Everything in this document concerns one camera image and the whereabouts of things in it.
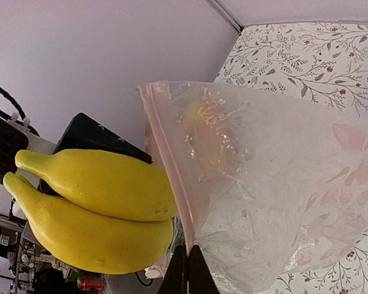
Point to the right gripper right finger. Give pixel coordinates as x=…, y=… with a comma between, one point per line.
x=200, y=280

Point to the red soda can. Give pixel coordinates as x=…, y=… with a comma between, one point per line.
x=91, y=284

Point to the clear zip top bag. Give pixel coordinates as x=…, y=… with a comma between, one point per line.
x=265, y=184

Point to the yellow banana bunch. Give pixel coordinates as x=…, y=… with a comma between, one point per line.
x=110, y=213

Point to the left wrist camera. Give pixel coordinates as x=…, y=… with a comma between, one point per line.
x=16, y=135

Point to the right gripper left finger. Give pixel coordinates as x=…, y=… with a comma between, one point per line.
x=176, y=280

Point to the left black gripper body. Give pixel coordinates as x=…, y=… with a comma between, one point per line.
x=85, y=133

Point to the left aluminium frame post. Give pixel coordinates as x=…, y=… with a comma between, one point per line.
x=226, y=15

